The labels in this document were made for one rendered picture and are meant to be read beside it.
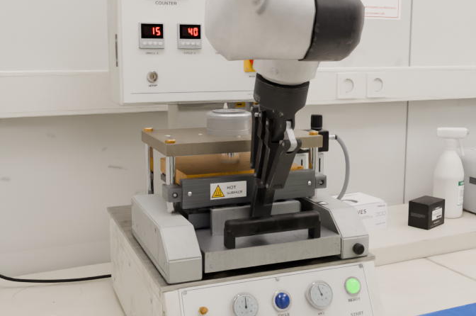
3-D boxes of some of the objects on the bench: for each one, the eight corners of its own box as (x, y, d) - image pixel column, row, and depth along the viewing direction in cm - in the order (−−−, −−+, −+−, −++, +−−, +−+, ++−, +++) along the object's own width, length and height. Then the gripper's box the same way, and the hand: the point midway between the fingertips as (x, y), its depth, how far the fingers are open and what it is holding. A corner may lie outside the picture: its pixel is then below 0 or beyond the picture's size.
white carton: (288, 228, 154) (288, 200, 153) (357, 217, 164) (358, 191, 163) (316, 241, 143) (316, 212, 142) (387, 228, 154) (388, 200, 153)
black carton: (406, 225, 156) (408, 200, 155) (423, 219, 162) (425, 195, 161) (428, 230, 152) (429, 204, 151) (444, 223, 158) (445, 198, 157)
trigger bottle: (432, 217, 164) (435, 128, 160) (431, 210, 172) (435, 125, 168) (465, 219, 161) (470, 130, 158) (463, 212, 169) (467, 126, 166)
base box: (111, 289, 125) (109, 210, 123) (272, 266, 139) (273, 195, 136) (180, 442, 76) (179, 315, 74) (419, 383, 89) (424, 275, 87)
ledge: (246, 241, 157) (246, 224, 157) (477, 207, 193) (478, 193, 192) (305, 280, 131) (306, 260, 130) (561, 232, 166) (562, 216, 165)
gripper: (241, 59, 85) (222, 198, 96) (278, 96, 75) (252, 247, 85) (287, 59, 88) (265, 194, 99) (329, 94, 77) (299, 241, 88)
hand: (262, 200), depth 90 cm, fingers closed, pressing on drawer
